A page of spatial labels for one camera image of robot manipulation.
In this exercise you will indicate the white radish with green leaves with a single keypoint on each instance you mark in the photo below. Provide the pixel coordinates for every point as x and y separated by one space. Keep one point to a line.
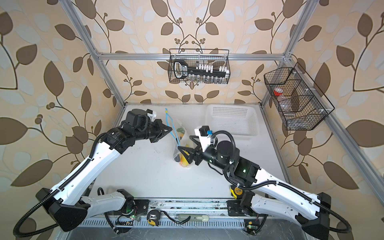
181 131

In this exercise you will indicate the yellow corn toy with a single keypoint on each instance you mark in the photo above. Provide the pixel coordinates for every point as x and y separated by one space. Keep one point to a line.
185 160

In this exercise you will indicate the black wire basket back wall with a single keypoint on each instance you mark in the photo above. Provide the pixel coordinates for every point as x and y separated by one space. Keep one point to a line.
216 57

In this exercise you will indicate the black wire basket wall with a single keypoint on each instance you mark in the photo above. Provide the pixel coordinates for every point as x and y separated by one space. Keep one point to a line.
216 57
303 105

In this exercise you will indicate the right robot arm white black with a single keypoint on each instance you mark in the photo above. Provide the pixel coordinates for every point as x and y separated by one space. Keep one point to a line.
268 195

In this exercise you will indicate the red item in wire basket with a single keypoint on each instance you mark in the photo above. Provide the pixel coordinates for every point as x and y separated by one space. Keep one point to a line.
278 91

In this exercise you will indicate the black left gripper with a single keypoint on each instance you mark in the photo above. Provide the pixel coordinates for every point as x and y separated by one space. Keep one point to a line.
159 125

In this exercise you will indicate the pale green utility knife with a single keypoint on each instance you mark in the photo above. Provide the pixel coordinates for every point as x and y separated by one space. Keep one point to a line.
192 218

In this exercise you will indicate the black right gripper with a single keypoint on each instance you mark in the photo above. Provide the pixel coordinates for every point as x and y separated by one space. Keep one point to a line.
194 151

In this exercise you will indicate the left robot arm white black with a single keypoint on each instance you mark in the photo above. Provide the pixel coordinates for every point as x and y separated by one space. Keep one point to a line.
65 202

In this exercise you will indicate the aluminium frame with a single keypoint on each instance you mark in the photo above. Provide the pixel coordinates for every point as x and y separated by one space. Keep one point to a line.
317 67

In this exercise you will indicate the white plastic perforated basket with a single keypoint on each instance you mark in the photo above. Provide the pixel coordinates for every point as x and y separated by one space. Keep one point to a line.
237 120

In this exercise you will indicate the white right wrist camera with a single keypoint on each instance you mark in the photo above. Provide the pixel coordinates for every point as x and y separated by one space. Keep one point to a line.
205 137

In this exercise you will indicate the clear zip bag blue zipper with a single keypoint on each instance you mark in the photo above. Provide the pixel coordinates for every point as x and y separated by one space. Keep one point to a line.
184 140

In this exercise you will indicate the yellow black tape measure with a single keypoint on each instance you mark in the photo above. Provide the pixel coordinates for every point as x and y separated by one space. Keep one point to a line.
236 192

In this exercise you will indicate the black tape measure on rail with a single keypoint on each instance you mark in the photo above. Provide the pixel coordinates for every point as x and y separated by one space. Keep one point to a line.
153 217

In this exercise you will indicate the black wire basket right wall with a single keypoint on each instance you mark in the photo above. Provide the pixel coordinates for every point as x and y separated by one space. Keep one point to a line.
303 105

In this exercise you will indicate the black tool in wire basket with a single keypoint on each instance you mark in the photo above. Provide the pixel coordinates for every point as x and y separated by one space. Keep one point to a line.
182 70

